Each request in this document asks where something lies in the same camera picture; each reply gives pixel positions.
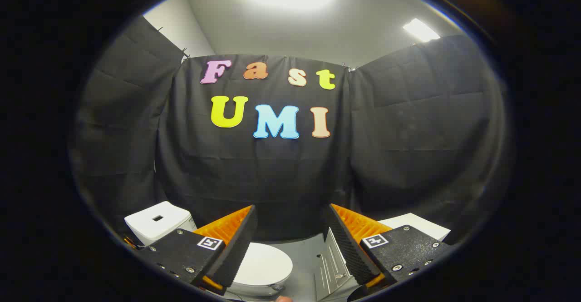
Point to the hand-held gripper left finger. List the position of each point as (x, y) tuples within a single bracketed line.
[(238, 243)]

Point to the white toilet bowl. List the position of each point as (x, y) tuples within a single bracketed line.
[(258, 290)]

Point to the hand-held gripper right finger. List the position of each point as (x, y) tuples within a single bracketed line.
[(345, 243)]

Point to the white block fixture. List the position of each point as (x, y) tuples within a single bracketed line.
[(422, 227)]

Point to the grey metal cabinet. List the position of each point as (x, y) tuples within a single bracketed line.
[(329, 270)]

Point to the small ceiling light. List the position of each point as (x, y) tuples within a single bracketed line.
[(421, 30)]

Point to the black backdrop cloth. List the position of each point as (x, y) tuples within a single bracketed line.
[(272, 179)]

